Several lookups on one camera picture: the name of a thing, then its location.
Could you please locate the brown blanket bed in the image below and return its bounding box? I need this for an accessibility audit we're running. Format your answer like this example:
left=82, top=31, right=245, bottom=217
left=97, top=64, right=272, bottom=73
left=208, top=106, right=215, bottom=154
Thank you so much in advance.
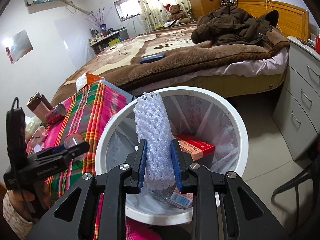
left=52, top=22, right=290, bottom=104

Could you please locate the white round trash bin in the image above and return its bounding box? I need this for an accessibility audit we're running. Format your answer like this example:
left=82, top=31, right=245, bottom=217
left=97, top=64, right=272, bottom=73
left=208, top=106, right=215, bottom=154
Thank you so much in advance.
left=94, top=86, right=250, bottom=226

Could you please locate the white foam net sleeve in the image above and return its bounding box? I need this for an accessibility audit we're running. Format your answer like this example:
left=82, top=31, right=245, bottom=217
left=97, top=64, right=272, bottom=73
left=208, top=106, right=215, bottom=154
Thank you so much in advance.
left=133, top=92, right=175, bottom=191

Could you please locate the cluttered corner shelf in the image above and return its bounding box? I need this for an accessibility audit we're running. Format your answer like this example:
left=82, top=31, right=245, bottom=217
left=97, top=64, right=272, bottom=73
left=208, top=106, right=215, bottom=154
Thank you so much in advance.
left=89, top=27, right=129, bottom=55

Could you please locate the black chair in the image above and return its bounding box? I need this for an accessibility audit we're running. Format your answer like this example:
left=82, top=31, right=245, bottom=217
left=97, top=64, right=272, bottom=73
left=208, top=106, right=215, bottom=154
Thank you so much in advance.
left=271, top=157, right=319, bottom=230

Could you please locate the small blue red box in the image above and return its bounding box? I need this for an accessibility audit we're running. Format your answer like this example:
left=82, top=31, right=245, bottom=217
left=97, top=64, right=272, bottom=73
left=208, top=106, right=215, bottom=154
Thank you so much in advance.
left=169, top=188, right=193, bottom=209

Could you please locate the dark brown jacket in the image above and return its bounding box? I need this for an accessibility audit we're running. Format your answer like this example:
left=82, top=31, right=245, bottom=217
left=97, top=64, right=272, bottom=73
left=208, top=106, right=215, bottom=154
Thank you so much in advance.
left=191, top=5, right=279, bottom=47

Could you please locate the orange white tissue box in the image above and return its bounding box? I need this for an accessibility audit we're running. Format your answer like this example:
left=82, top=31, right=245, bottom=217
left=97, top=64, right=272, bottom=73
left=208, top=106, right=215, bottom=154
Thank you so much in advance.
left=76, top=73, right=104, bottom=92

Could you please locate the left hand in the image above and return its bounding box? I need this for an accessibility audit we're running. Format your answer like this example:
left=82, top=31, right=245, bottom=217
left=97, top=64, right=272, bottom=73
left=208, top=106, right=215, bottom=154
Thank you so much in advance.
left=9, top=182, right=51, bottom=220

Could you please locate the wooden headboard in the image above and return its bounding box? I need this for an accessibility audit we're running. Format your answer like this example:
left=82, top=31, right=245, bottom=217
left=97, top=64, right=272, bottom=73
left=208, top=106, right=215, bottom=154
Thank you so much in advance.
left=236, top=0, right=311, bottom=41

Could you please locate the brown teddy bear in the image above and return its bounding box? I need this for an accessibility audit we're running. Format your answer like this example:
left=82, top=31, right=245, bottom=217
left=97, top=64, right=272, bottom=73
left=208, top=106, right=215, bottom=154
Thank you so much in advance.
left=164, top=4, right=191, bottom=23

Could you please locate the plaid pink green tablecloth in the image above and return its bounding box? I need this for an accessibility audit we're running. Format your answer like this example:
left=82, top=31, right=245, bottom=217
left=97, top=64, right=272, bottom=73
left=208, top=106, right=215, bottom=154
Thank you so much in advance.
left=26, top=81, right=161, bottom=240

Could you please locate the red medicine box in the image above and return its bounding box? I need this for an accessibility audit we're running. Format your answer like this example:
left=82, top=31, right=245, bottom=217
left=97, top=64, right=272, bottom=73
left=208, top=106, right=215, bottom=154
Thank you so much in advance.
left=174, top=133, right=215, bottom=161

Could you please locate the grey drawer nightstand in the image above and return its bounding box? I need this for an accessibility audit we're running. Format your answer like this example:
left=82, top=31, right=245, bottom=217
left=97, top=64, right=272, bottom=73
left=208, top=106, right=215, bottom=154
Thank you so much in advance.
left=272, top=36, right=320, bottom=160

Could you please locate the red cup on nightstand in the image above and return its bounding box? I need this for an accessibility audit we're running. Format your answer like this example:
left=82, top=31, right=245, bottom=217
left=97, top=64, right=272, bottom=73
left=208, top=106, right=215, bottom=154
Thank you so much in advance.
left=315, top=36, right=320, bottom=54

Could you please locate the red soda can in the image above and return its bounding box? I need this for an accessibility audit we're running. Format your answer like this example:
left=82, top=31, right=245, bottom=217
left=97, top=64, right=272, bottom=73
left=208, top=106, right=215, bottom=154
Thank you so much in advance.
left=46, top=103, right=67, bottom=125

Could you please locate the brown beige thermos mug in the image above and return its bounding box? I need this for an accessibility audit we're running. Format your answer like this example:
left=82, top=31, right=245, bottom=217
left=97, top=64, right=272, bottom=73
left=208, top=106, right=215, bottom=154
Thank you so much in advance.
left=27, top=92, right=53, bottom=123

